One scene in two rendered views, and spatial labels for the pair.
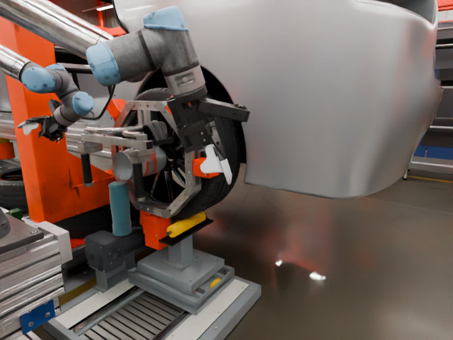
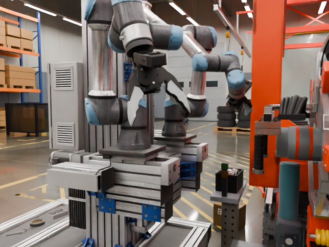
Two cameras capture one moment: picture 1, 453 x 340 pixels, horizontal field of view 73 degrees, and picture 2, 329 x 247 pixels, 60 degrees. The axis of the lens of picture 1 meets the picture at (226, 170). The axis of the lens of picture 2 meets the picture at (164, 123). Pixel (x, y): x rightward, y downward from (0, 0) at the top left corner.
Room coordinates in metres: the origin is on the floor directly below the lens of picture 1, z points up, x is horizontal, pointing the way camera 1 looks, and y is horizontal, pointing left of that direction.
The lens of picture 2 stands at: (0.57, -0.66, 1.03)
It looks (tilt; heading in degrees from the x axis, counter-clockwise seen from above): 4 degrees down; 79
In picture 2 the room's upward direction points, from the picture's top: straight up
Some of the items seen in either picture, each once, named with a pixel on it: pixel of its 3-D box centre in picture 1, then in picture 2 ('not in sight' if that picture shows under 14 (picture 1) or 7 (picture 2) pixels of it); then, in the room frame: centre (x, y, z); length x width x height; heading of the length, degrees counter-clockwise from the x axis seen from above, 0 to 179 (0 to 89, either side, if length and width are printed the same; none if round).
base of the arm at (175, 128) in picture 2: not in sight; (174, 127); (0.96, 1.03, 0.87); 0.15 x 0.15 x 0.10
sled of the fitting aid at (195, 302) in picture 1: (181, 274); not in sight; (1.57, 0.26, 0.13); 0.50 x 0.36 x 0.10; 57
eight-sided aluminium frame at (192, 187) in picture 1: (152, 158); (322, 144); (1.43, 0.35, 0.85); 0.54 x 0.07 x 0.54; 57
